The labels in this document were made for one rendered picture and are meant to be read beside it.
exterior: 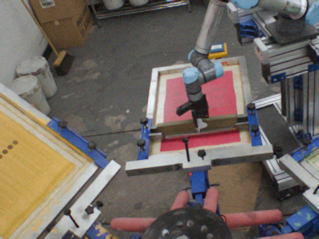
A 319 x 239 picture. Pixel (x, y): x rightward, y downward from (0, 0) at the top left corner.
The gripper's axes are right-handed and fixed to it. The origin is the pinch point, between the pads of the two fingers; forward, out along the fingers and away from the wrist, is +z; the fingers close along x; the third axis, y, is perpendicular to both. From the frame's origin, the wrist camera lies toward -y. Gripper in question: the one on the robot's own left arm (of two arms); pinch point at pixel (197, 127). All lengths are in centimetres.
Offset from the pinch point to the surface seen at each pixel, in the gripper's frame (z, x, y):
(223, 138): 5.2, -4.9, 12.7
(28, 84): 66, 157, -172
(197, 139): 5.3, -3.0, -1.0
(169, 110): 5.4, 22.3, -16.5
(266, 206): 100, 18, 33
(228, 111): 5.0, 15.3, 16.2
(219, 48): 3, 75, 15
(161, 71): 3, 57, -23
